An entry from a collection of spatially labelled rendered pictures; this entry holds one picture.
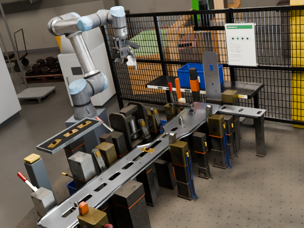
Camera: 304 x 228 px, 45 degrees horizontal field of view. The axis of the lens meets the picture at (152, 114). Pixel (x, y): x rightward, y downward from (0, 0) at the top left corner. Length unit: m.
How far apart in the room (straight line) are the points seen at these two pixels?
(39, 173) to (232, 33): 1.57
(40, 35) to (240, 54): 8.39
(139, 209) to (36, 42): 9.23
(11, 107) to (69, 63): 1.21
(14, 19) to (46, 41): 1.07
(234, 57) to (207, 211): 1.18
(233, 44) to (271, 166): 0.90
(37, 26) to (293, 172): 9.02
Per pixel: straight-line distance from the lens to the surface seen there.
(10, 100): 6.02
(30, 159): 1.96
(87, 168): 1.93
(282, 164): 2.38
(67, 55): 5.44
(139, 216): 1.80
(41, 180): 2.00
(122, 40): 2.11
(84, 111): 2.37
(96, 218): 1.57
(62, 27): 2.24
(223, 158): 2.32
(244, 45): 2.66
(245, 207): 2.05
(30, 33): 10.76
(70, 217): 1.73
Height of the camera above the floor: 2.00
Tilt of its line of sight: 24 degrees down
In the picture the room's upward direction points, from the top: 11 degrees counter-clockwise
